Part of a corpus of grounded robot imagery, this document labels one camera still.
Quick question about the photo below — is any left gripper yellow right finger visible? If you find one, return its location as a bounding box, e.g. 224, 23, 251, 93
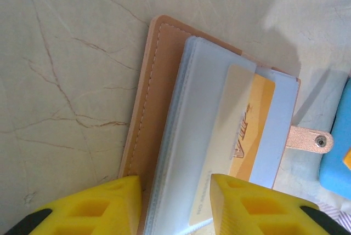
210, 174, 351, 235

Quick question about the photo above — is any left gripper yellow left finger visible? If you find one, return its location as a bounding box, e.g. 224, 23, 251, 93
8, 175, 143, 235

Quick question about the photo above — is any gold VIP card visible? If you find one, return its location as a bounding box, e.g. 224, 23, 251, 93
188, 64, 276, 227

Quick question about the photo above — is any pink leather card holder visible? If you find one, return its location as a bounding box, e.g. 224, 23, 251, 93
117, 14, 335, 235

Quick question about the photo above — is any blue oval tray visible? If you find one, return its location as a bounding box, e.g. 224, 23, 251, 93
318, 70, 351, 200

